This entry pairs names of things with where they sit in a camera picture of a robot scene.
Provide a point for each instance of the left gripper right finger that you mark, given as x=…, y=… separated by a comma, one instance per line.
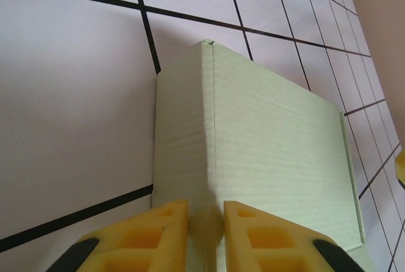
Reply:
x=269, y=243

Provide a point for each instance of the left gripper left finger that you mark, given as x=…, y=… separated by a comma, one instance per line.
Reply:
x=142, y=243

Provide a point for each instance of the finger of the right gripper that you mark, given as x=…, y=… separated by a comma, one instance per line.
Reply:
x=401, y=167

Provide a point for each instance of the light green paper box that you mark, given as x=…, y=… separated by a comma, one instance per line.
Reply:
x=269, y=142

